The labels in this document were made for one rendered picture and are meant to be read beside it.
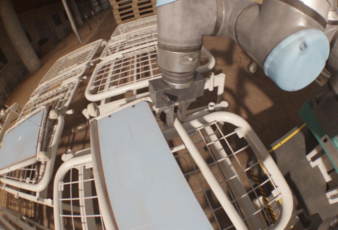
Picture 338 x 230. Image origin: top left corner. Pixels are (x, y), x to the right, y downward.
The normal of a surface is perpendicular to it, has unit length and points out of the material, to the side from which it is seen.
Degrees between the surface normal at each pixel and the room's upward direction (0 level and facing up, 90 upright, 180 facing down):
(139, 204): 1
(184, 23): 85
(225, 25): 102
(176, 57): 83
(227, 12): 70
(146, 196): 1
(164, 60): 80
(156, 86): 11
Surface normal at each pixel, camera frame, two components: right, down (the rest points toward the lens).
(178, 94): 0.40, 0.62
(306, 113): -0.95, 0.31
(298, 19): -0.62, 0.54
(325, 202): -0.17, -0.67
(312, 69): 0.07, 0.77
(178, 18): -0.18, 0.65
